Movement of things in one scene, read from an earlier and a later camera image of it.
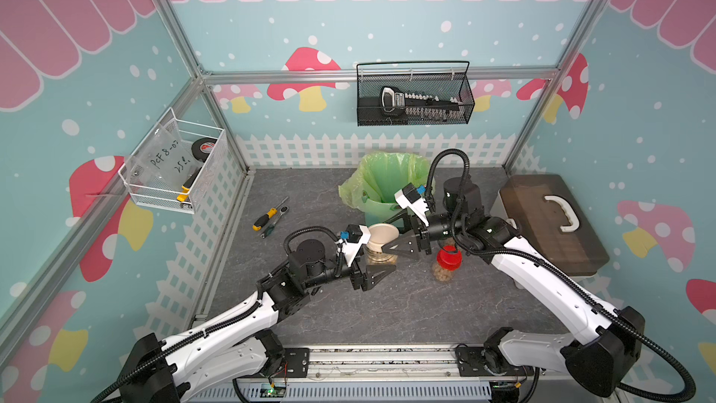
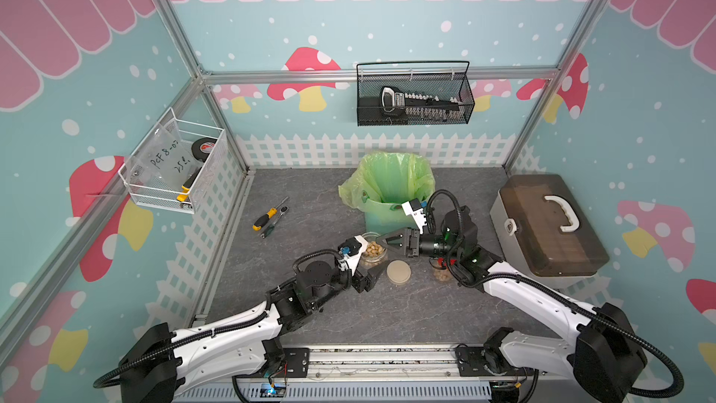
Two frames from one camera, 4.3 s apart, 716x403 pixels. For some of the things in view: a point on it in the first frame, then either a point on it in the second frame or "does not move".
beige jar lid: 380,234 → 398,272
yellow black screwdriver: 263,220 does not move
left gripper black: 365,279 → 361,284
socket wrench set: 394,102 does not move
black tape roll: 201,147 does not move
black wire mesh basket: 413,92 does not move
